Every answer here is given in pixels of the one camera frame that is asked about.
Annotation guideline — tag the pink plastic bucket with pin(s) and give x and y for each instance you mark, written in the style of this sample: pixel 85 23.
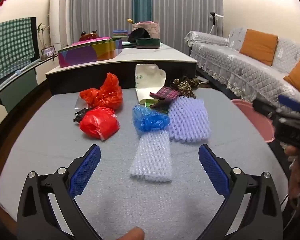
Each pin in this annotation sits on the pink plastic bucket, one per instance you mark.
pixel 255 122

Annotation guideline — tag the red brown teapot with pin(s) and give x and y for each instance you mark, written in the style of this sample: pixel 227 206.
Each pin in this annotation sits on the red brown teapot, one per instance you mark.
pixel 87 36

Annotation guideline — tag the light green placemat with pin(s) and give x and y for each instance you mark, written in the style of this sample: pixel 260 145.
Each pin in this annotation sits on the light green placemat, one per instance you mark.
pixel 128 44

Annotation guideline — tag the white floor lamp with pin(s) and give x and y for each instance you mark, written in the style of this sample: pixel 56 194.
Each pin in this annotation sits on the white floor lamp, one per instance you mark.
pixel 212 21

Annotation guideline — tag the colourful rectangular box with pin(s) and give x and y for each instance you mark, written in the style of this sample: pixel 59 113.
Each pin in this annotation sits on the colourful rectangular box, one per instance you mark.
pixel 85 53

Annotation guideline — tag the person's left hand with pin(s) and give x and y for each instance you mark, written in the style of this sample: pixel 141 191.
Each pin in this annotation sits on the person's left hand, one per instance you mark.
pixel 132 234

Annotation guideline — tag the dark green round tin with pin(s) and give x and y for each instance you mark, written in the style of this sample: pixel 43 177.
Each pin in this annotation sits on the dark green round tin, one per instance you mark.
pixel 147 43

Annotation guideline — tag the black television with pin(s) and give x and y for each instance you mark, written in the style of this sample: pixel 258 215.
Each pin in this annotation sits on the black television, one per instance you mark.
pixel 34 37

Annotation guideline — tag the white standing air conditioner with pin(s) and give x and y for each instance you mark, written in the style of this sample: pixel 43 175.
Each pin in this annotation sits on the white standing air conditioner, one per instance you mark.
pixel 60 17

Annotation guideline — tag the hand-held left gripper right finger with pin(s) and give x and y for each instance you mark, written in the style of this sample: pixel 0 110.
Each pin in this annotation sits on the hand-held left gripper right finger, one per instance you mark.
pixel 213 172

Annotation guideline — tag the dark pink patterned wrapper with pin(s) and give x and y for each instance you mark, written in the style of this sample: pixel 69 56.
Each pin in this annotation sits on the dark pink patterned wrapper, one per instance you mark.
pixel 168 93

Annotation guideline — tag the white rod with blue joint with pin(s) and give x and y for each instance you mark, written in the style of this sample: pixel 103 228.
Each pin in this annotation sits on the white rod with blue joint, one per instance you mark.
pixel 18 72

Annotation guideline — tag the green checkered cloth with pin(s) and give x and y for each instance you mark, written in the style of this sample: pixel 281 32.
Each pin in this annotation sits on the green checkered cloth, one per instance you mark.
pixel 10 50

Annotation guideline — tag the grey quilted sofa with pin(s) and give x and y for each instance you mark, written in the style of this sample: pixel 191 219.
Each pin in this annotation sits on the grey quilted sofa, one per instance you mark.
pixel 227 62

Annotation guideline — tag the blue plastic bag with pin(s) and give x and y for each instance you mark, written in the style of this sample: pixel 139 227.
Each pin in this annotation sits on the blue plastic bag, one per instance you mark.
pixel 147 120

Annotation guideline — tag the balled red plastic bag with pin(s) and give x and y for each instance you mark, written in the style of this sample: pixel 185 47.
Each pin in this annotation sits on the balled red plastic bag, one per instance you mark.
pixel 100 123

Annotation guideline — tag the person's right hand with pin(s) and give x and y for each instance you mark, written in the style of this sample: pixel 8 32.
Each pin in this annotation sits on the person's right hand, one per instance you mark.
pixel 296 177

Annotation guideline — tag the small photo frame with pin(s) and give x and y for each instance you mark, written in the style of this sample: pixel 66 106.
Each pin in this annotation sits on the small photo frame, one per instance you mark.
pixel 48 52

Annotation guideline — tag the teal curtain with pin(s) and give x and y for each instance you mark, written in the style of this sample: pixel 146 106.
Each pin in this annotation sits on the teal curtain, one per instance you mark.
pixel 142 0

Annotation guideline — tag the pink fabric basket bag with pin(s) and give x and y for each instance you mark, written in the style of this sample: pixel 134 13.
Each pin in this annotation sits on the pink fabric basket bag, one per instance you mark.
pixel 152 30

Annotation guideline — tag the white paper bag green print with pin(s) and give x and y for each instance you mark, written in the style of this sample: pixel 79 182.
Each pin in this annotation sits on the white paper bag green print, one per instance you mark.
pixel 146 85

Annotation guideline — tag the clear plastic wrapper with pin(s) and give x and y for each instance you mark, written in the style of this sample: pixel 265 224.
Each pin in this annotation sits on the clear plastic wrapper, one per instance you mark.
pixel 78 103

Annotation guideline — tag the black hat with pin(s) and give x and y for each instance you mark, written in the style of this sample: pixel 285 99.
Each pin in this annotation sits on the black hat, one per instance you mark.
pixel 138 35

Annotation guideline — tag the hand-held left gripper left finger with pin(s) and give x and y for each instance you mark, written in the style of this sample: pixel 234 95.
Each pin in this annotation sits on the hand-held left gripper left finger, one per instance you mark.
pixel 87 172

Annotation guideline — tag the grey curtain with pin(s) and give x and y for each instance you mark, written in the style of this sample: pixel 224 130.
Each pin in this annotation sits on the grey curtain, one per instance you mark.
pixel 100 7
pixel 187 7

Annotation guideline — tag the large red plastic bag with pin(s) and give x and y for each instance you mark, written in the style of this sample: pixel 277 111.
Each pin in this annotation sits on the large red plastic bag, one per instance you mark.
pixel 107 92

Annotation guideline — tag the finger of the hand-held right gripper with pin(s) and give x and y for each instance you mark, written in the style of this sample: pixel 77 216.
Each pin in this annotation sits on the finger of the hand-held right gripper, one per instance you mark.
pixel 265 110
pixel 290 103

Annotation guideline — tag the stack of coloured bowls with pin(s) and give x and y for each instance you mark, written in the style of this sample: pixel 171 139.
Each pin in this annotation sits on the stack of coloured bowls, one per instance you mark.
pixel 120 35

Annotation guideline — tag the bamboo plant in vase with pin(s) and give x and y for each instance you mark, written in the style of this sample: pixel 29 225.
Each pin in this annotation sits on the bamboo plant in vase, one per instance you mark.
pixel 42 30

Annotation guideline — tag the brown patterned packet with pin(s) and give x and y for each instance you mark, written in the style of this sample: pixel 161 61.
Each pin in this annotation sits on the brown patterned packet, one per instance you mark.
pixel 185 86

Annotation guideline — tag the white top coffee table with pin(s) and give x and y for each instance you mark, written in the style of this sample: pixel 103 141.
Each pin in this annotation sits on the white top coffee table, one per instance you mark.
pixel 152 55

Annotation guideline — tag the green television cabinet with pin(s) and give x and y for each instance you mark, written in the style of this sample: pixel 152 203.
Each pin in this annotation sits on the green television cabinet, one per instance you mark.
pixel 20 90

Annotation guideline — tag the black plastic wrapper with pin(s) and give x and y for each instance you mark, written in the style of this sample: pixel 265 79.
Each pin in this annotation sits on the black plastic wrapper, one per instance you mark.
pixel 77 117

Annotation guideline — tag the square white foam net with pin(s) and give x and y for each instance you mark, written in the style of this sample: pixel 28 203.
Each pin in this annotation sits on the square white foam net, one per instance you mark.
pixel 190 120

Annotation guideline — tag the long white foam net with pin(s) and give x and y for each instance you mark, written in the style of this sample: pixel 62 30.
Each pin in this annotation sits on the long white foam net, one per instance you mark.
pixel 151 155

